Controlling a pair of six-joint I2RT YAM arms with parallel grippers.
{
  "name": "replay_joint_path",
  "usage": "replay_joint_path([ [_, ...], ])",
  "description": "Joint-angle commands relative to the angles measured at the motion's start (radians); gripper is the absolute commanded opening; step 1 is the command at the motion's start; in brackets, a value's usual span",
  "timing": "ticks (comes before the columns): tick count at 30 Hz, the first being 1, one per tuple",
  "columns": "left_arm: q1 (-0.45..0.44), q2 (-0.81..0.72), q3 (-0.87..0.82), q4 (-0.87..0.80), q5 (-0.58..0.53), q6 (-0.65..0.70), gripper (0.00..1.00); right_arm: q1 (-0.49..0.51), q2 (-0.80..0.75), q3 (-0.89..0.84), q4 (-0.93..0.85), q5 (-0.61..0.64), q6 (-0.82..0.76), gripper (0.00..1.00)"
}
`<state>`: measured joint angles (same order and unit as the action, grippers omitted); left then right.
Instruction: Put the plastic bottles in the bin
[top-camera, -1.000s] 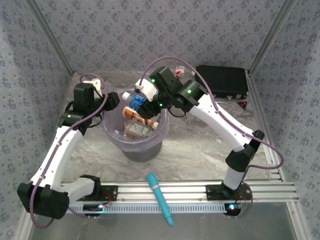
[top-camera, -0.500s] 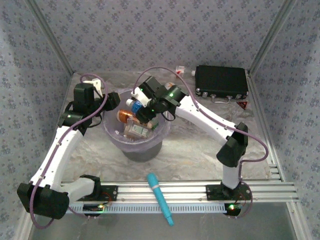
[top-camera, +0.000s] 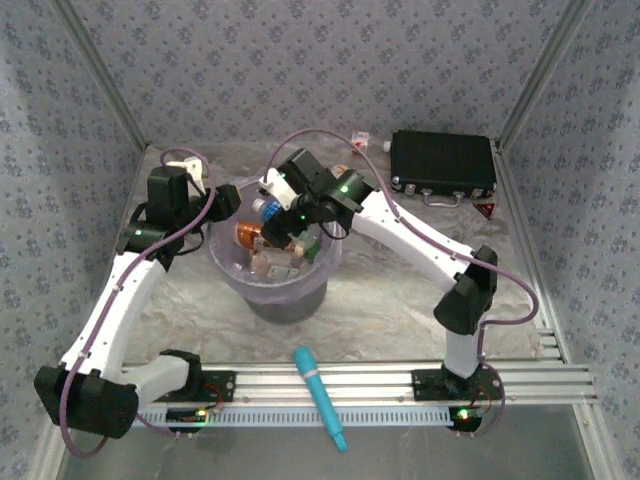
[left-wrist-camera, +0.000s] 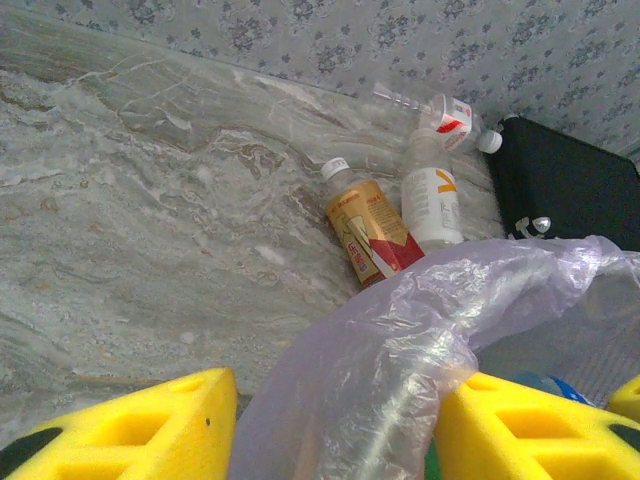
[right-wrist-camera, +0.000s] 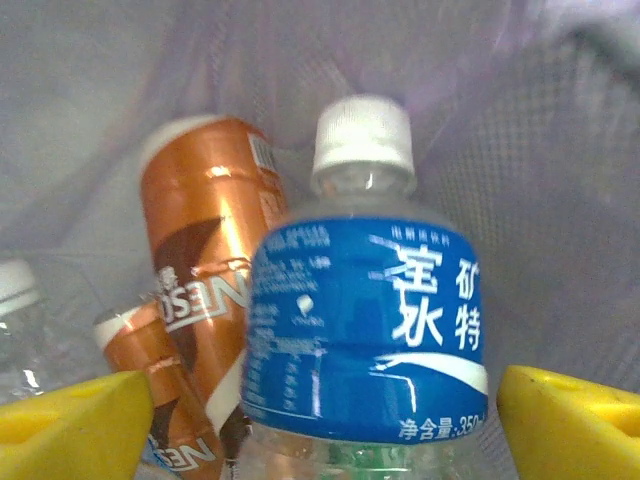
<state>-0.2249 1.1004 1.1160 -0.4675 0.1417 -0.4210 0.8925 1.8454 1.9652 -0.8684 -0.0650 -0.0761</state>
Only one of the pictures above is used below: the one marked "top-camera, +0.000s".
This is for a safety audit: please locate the clear bottle blue label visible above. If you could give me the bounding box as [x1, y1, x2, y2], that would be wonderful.
[251, 196, 284, 224]

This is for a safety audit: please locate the brown tea bottle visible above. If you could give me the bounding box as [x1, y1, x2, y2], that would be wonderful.
[234, 221, 274, 253]

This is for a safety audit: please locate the black hard case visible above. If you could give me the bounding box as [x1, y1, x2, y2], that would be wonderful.
[389, 130, 499, 207]

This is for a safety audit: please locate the teal marker pen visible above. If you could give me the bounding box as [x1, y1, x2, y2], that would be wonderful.
[293, 345, 349, 454]

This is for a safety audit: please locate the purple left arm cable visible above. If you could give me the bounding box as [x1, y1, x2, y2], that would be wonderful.
[57, 148, 219, 460]

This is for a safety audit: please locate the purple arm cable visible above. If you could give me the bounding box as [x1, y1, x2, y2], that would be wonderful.
[57, 148, 219, 460]
[263, 128, 540, 439]

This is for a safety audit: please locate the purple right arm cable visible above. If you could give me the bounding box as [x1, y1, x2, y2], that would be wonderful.
[263, 128, 540, 439]

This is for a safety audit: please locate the aluminium frame post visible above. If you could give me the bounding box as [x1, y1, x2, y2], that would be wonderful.
[497, 0, 594, 149]
[52, 0, 151, 149]

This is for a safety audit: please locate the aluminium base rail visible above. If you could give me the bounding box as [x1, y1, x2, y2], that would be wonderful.
[122, 360, 599, 406]

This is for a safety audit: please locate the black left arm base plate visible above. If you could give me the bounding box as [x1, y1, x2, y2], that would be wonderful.
[144, 370, 237, 404]

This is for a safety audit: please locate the slotted white cable duct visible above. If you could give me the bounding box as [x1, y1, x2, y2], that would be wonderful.
[72, 405, 461, 429]

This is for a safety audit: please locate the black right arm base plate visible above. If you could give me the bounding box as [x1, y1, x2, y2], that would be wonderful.
[411, 367, 504, 401]

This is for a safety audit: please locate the aluminium side rail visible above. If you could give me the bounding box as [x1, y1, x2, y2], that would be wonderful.
[492, 142, 571, 364]

